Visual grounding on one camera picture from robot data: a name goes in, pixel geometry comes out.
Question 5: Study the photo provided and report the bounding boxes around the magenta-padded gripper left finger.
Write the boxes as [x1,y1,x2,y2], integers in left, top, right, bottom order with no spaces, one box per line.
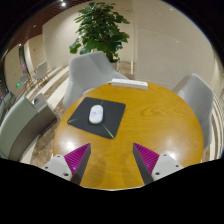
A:
[41,143,92,186]

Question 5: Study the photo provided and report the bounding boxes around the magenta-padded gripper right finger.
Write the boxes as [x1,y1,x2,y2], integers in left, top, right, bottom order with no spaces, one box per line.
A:
[132,142,184,186]

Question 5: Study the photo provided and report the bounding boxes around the white cartoon-print computer mouse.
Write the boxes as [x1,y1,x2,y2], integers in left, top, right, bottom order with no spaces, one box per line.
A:
[88,104,105,125]

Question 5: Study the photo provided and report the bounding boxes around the black mouse pad green lines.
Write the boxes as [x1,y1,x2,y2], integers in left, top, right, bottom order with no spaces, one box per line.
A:
[67,96,127,140]

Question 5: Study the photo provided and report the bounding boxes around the pale green armchair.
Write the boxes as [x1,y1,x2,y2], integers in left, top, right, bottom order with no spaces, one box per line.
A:
[0,93,58,162]

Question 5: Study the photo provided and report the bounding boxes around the light grey shell chair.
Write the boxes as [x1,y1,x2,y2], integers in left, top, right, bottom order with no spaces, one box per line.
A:
[63,50,129,109]
[172,73,214,149]

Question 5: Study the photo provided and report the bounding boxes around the white power strip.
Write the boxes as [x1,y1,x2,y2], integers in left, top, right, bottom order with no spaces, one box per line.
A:
[110,78,149,90]

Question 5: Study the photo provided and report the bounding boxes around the small grey lounge chair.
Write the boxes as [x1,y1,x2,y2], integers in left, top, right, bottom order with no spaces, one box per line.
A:
[19,73,32,92]
[32,60,50,85]

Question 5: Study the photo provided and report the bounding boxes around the potted green leafy plant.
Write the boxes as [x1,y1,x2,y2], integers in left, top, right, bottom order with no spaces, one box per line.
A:
[69,1,131,71]

